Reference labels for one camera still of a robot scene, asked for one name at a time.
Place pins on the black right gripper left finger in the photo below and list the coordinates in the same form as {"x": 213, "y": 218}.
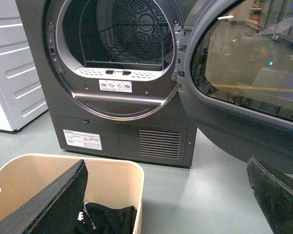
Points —
{"x": 54, "y": 210}

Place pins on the dark grey tumble dryer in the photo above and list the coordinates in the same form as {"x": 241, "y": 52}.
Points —
{"x": 107, "y": 71}

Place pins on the white washing machine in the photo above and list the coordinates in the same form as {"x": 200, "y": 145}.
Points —
{"x": 21, "y": 96}

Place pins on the beige laundry hamper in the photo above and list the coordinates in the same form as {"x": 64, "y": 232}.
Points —
{"x": 112, "y": 183}

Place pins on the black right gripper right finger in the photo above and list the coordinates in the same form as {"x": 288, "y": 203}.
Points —
{"x": 273, "y": 191}

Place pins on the grey dryer door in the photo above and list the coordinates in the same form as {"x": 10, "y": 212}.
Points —
{"x": 235, "y": 66}

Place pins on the black printed t-shirt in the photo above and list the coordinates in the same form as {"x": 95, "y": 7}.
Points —
{"x": 96, "y": 218}

